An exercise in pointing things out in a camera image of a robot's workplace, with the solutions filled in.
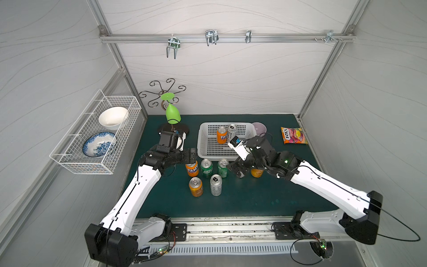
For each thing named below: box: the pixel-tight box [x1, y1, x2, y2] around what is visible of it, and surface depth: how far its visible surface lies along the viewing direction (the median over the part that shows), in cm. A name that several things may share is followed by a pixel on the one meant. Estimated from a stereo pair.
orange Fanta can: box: [185, 160, 200, 178], surface depth 86 cm
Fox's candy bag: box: [280, 126, 309, 145], surface depth 109 cm
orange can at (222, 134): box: [216, 126, 228, 145], surface depth 100 cm
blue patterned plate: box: [82, 131, 116, 158], surface depth 65 cm
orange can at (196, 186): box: [189, 176, 203, 198], surface depth 80 cm
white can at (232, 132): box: [227, 123, 238, 142], surface depth 98 cm
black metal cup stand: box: [138, 78, 190, 135], surface depth 91 cm
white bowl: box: [98, 106, 129, 131], surface depth 73 cm
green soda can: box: [200, 158, 213, 179], surface depth 86 cm
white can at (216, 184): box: [210, 174, 223, 197], surface depth 78 cm
